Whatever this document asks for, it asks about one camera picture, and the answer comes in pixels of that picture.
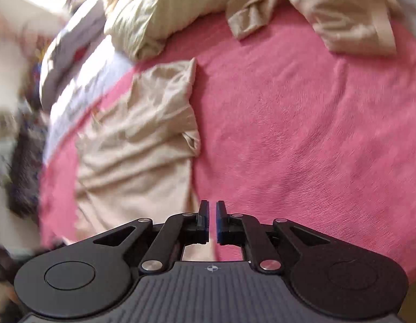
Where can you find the grey blanket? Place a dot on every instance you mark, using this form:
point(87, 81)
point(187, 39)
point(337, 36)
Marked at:
point(71, 45)

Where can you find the beige shirt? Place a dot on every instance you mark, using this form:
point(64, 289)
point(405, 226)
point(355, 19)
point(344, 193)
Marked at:
point(137, 141)

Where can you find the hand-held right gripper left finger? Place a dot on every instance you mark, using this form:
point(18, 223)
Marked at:
point(204, 222)

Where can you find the white printed sheet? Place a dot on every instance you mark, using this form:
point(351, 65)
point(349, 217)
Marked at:
point(83, 91)

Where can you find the cream pillow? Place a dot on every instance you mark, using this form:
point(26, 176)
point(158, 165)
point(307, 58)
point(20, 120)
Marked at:
point(160, 10)

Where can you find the pink bedspread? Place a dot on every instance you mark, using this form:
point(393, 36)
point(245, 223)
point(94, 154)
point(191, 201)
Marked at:
point(295, 134)

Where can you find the dark patterned cloth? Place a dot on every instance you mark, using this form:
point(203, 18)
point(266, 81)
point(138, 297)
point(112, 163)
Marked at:
point(27, 168)

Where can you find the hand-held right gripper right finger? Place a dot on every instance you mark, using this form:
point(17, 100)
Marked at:
point(222, 222)

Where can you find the beige pants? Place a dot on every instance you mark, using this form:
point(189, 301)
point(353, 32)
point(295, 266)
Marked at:
point(329, 6)

